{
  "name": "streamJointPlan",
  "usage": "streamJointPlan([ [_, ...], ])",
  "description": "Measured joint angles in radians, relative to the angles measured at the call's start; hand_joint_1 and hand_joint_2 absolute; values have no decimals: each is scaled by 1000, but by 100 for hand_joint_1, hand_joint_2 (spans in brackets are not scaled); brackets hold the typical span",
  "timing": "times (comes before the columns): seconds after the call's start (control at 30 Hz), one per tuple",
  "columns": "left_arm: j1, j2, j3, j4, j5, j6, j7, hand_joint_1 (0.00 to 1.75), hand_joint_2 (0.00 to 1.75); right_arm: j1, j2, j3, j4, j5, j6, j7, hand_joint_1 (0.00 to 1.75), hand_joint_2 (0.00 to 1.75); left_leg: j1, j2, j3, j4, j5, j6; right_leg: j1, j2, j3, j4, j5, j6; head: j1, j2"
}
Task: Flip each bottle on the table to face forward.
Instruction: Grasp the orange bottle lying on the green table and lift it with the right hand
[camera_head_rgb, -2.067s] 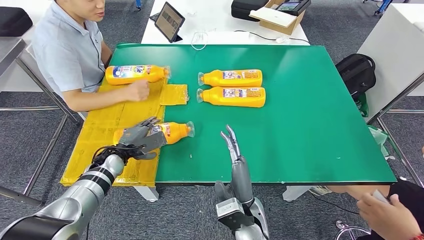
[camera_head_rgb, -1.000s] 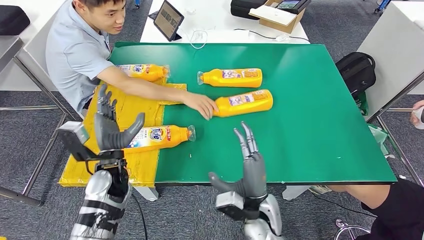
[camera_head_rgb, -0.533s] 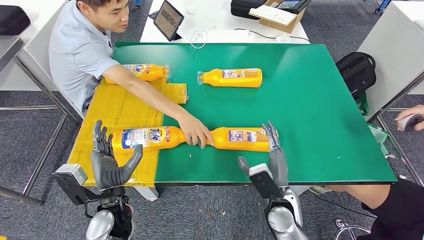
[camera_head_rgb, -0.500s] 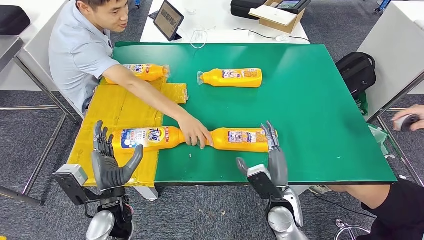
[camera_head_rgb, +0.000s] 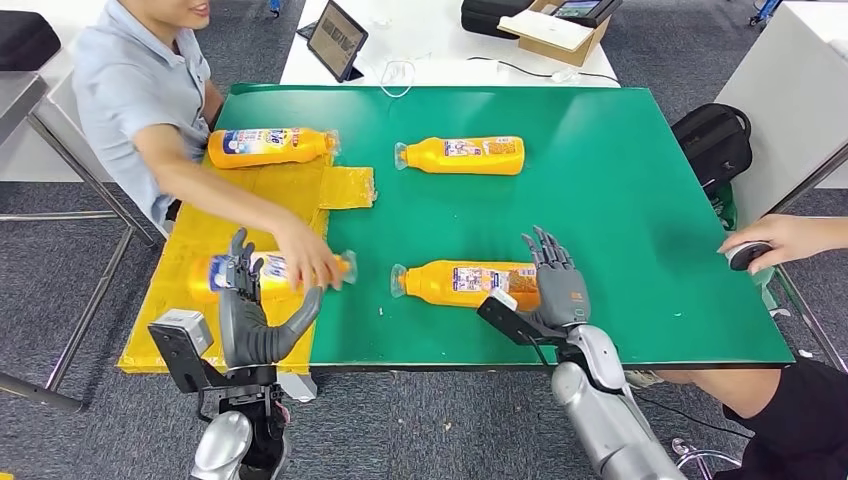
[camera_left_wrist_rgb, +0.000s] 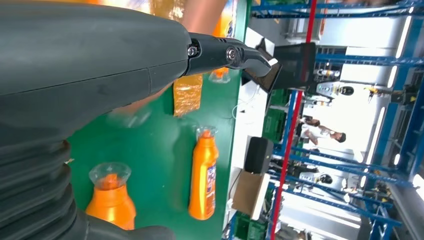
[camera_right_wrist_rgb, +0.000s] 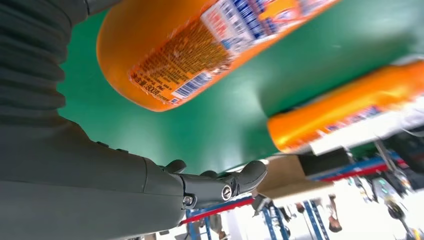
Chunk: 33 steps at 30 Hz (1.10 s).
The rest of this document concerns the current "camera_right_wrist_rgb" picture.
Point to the black bag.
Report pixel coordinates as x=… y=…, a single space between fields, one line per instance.
x=324 y=162

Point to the brown cardboard box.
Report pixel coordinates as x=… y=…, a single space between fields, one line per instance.
x=288 y=179

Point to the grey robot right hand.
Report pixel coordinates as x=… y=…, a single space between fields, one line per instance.
x=82 y=192

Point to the blue metal shelving rack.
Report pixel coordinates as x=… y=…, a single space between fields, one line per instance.
x=268 y=218

